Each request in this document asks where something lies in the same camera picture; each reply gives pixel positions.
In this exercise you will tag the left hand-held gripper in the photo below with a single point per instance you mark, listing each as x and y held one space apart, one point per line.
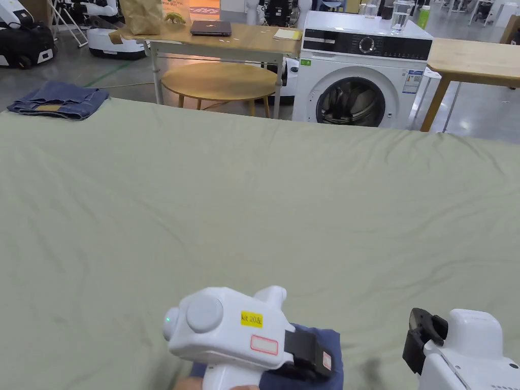
227 333

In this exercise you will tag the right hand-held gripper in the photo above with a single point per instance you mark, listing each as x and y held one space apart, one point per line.
471 349

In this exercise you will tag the dark blue garment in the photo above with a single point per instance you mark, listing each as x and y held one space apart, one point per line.
331 345

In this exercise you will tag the person's left hand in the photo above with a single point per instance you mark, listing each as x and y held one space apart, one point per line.
191 384

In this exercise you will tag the bed with pale green sheet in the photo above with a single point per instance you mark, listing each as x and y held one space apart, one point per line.
252 195

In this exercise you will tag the white washing machine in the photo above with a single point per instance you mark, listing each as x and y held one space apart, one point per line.
321 77

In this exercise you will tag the folded blue jeans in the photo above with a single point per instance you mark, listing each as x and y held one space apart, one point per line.
61 99

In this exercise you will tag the white wheeled robot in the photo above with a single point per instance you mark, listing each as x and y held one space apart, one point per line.
113 42

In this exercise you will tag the black and white robot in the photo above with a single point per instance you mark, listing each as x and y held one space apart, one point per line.
24 42

